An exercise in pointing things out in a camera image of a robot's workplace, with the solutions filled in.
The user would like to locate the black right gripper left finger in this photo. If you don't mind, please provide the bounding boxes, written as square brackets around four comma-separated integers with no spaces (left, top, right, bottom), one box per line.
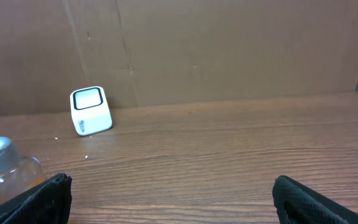
[0,173,72,224]

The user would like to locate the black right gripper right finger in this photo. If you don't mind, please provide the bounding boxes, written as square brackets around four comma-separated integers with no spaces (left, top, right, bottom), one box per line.
[272,175,358,224]

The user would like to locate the yellow oil bottle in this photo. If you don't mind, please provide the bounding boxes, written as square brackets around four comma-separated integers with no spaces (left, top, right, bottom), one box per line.
[0,136,46,205]

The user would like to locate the white barcode scanner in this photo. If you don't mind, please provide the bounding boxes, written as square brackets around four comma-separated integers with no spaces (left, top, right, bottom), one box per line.
[70,86,113,136]

